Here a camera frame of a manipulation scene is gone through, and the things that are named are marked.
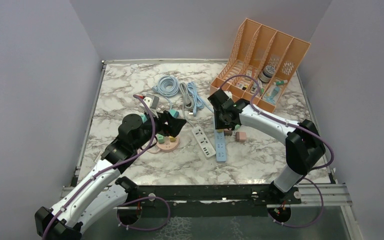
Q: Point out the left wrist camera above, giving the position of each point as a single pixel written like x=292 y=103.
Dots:
x=151 y=101

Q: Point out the pink charger plug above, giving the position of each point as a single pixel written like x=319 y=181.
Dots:
x=228 y=132
x=240 y=136

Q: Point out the blue long power strip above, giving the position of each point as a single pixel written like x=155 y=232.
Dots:
x=220 y=147

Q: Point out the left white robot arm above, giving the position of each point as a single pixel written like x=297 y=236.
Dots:
x=69 y=218

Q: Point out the pink round power strip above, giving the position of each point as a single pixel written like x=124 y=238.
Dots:
x=168 y=145

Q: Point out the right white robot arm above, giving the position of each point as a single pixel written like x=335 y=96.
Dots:
x=303 y=144

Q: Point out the teal charger plug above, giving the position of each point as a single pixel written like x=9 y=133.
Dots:
x=174 y=113

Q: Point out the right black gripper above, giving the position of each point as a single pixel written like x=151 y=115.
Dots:
x=220 y=125

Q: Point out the orange file organizer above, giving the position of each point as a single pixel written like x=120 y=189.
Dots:
x=256 y=46

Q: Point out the white power strip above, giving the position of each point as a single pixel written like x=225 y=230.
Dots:
x=203 y=142

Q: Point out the black mounting rail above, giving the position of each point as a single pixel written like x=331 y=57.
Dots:
x=195 y=201

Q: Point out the yellow charger plug back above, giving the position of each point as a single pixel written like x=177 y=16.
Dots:
x=172 y=139

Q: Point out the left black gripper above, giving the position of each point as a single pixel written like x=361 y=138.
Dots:
x=174 y=125

